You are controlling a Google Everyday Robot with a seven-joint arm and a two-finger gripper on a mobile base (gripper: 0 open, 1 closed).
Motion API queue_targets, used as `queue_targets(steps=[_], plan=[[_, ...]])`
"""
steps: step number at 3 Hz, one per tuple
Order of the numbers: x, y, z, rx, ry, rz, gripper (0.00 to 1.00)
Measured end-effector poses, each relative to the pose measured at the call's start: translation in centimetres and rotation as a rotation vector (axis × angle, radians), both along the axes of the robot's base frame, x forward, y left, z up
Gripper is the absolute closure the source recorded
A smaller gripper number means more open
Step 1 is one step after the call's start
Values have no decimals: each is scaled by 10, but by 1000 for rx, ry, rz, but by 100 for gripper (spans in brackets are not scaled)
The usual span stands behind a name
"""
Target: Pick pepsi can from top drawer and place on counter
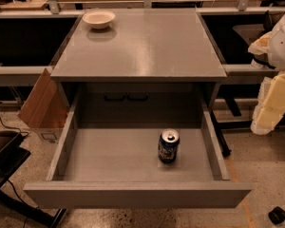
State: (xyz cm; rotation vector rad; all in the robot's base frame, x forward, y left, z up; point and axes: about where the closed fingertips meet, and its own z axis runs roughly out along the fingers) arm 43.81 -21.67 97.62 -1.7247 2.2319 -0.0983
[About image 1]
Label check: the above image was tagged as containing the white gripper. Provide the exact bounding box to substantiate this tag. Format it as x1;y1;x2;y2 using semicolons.
248;31;285;135

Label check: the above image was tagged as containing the blue pepsi can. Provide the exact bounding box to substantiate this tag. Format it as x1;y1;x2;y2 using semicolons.
158;128;181;163

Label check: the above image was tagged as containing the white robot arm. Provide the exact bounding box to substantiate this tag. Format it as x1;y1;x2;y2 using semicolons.
248;14;285;135

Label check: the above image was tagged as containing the grey cabinet counter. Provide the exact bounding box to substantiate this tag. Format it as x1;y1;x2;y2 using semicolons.
52;9;226;128

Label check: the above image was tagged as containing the grey open top drawer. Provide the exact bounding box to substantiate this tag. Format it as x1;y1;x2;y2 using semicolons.
24;103;251;209

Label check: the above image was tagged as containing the black office chair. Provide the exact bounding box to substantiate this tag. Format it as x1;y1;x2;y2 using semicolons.
233;10;284;68

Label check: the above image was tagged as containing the black chair caster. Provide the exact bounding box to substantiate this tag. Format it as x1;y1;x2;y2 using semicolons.
268;206;285;225

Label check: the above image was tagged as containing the white ceramic bowl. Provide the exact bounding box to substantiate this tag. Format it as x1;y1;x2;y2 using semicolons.
83;9;115;29

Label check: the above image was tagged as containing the brown cardboard box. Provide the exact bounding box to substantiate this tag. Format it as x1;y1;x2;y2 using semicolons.
18;69;67;128

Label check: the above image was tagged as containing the black monitor stand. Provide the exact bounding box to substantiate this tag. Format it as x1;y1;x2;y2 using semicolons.
0;130;66;228

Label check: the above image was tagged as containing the black floor cable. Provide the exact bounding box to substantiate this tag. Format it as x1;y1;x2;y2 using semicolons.
0;100;30;138

